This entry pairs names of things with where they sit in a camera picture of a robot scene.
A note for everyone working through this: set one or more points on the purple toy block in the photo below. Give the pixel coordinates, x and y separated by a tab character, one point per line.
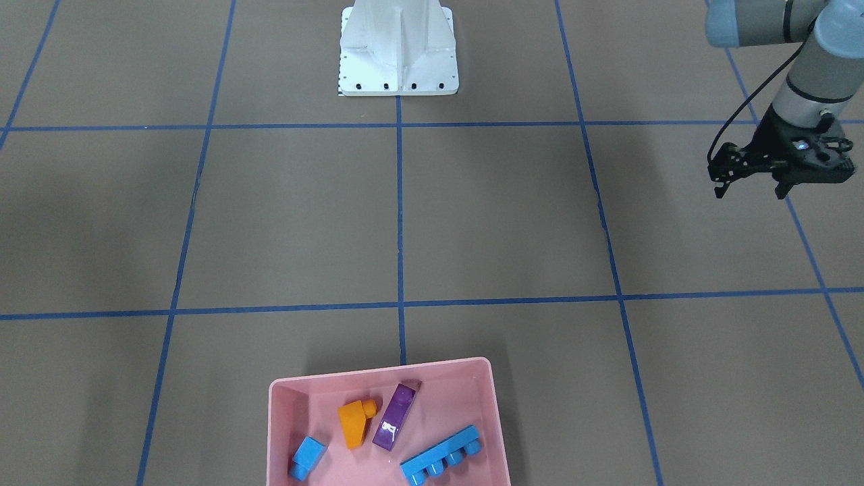
394	417

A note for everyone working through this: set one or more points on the orange toy block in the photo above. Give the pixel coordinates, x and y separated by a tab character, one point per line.
354	418

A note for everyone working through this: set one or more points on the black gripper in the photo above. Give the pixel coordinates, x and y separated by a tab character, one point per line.
771	140

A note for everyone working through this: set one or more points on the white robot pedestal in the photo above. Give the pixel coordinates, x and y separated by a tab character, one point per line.
397	49

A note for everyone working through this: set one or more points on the small blue toy block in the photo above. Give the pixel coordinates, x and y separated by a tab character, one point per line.
306	458

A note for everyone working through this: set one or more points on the long blue toy block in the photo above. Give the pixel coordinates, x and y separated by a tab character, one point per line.
447	453

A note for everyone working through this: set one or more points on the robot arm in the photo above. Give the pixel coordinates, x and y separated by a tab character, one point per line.
825	70

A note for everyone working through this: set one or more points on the pink plastic box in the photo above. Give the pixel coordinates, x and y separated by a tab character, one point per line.
434	423

